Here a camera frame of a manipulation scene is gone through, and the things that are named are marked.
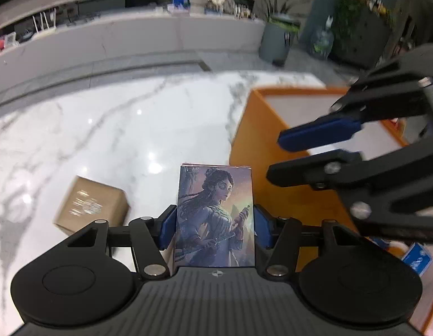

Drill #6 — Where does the brown cardboard box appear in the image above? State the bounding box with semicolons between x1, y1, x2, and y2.
54;176;130;235

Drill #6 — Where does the blue ocean park tag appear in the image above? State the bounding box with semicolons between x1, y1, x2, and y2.
402;243;433;277

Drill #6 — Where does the orange storage box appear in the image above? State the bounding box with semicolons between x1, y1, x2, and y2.
228;86;413;274

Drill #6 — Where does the water bottle jug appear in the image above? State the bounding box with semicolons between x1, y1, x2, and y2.
311;15;334;60

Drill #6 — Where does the dark shelf with vines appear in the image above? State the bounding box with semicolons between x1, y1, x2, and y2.
329;0;397;69

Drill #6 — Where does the grey plant pot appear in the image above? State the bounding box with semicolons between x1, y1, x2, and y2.
258;20;300;67

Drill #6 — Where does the green potted plant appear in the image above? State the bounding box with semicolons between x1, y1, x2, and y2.
260;0;313;33

